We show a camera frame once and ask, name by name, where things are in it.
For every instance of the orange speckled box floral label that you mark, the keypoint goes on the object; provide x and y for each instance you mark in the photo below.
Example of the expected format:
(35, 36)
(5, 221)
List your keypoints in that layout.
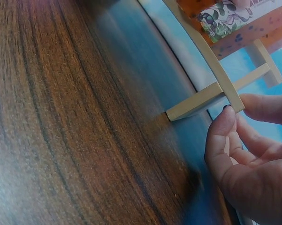
(239, 39)

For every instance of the person's right hand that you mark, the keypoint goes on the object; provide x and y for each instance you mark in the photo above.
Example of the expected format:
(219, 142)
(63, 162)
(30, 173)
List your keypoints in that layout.
(253, 182)

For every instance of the light wooden rack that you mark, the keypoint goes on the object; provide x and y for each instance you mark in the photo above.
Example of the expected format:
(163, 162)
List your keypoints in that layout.
(225, 77)

